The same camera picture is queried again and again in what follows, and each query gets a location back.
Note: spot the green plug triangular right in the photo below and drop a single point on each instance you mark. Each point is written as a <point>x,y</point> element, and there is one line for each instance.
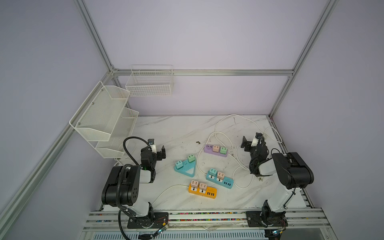
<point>191,158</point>

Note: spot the aluminium front rail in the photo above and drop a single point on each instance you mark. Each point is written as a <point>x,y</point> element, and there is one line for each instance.
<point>297,224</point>

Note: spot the purple power strip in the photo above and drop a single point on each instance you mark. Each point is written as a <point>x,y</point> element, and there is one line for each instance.
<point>208,150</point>

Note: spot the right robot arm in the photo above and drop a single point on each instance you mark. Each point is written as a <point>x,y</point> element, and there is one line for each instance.
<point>292,172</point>

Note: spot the white wire basket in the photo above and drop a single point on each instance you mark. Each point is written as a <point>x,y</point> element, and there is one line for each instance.
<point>151,80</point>

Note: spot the white two-tier mesh shelf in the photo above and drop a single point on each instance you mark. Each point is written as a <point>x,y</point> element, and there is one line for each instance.
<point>104,120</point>

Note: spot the teal triangular power strip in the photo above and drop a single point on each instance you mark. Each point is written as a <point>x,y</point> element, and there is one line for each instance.
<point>188,169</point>

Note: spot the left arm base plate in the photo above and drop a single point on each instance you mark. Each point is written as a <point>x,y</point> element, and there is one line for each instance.
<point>155,221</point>

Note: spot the green plug triangular left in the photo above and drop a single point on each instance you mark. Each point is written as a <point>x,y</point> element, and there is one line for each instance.
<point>179,164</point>

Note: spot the orange power strip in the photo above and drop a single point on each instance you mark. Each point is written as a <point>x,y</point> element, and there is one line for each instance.
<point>209,192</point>

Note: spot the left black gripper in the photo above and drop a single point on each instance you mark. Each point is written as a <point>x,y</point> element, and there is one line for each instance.
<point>159,153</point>

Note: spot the pink plug on blue strip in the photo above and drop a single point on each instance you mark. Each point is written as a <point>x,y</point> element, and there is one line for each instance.
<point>220,175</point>

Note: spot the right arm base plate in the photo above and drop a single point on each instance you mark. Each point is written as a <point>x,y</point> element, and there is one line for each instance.
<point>266,220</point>

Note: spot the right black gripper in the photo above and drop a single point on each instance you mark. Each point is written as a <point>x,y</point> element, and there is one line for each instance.
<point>249,144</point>

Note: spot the pink plug orange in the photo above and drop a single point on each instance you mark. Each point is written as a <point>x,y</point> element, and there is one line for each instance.
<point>194,184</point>
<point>203,186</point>

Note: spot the green plug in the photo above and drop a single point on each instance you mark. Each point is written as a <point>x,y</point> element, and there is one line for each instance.
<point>223,150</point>
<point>213,172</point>

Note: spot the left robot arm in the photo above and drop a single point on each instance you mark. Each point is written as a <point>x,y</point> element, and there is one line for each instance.
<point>122,187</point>

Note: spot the blue power strip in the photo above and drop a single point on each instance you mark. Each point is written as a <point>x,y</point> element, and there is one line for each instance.
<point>226,182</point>

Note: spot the pink plug orange right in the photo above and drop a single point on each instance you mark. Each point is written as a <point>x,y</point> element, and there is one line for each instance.
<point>203,186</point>

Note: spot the pink plug orange left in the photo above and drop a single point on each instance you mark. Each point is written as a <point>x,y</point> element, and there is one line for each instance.
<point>194,184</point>

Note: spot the green plug triangular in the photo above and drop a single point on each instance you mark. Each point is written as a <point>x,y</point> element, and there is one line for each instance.
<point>179,164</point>
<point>191,158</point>

